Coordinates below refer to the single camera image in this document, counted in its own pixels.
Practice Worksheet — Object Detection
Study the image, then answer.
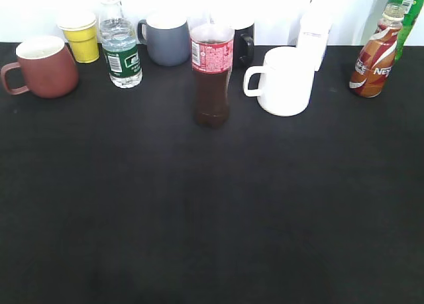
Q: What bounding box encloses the red ceramic mug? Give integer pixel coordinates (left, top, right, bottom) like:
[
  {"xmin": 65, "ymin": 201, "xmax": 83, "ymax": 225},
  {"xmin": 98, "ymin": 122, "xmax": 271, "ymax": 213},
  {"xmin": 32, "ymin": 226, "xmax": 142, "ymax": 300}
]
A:
[{"xmin": 1, "ymin": 35, "xmax": 79, "ymax": 99}]

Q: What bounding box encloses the brown Nescafe coffee bottle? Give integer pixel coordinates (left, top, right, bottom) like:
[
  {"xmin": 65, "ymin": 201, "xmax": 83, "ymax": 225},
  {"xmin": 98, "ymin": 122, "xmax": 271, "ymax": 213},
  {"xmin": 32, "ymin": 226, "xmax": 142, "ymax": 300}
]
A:
[{"xmin": 349, "ymin": 3, "xmax": 405, "ymax": 98}]

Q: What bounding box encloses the white ceramic mug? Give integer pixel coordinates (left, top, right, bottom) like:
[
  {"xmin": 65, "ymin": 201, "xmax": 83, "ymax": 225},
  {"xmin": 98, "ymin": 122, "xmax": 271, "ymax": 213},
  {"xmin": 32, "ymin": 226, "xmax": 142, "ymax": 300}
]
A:
[{"xmin": 242, "ymin": 46, "xmax": 315, "ymax": 117}]

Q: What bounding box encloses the black mug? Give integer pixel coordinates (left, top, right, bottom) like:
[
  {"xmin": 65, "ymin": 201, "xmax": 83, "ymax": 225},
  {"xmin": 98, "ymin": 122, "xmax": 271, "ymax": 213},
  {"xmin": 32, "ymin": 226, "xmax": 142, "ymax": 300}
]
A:
[{"xmin": 233, "ymin": 19, "xmax": 254, "ymax": 68}]

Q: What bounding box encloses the grey blue mug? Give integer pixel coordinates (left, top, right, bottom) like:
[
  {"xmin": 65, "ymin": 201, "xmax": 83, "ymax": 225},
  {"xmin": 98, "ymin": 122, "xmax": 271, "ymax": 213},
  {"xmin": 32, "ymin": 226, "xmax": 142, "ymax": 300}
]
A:
[{"xmin": 137, "ymin": 11, "xmax": 191, "ymax": 66}]

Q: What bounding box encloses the green sprite bottle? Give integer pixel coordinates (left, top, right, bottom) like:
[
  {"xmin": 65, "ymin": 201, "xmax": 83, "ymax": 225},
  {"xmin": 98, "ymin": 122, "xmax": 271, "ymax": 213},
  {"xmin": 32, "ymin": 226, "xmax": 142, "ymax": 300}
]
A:
[{"xmin": 388, "ymin": 0, "xmax": 423, "ymax": 62}]

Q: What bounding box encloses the cola bottle red label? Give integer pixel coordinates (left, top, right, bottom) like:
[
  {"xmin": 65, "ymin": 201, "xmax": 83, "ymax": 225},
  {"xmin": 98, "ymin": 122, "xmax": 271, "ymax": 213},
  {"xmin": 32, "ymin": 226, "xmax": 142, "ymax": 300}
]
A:
[{"xmin": 188, "ymin": 0, "xmax": 235, "ymax": 128}]

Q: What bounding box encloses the clear water bottle green label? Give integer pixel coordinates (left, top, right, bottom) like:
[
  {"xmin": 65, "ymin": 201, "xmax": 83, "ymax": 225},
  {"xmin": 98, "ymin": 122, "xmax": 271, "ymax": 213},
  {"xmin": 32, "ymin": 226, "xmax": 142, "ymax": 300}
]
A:
[{"xmin": 99, "ymin": 0, "xmax": 142, "ymax": 89}]

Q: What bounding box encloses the white milk carton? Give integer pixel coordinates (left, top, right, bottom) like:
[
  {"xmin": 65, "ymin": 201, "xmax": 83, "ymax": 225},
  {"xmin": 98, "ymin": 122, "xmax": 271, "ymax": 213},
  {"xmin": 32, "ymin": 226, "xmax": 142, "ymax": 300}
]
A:
[{"xmin": 296, "ymin": 4, "xmax": 333, "ymax": 72}]

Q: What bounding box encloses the yellow paper cup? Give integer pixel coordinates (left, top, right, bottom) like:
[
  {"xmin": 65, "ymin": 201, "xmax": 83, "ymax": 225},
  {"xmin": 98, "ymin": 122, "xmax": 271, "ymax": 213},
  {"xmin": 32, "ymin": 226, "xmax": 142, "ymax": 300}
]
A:
[{"xmin": 57, "ymin": 11, "xmax": 99, "ymax": 64}]

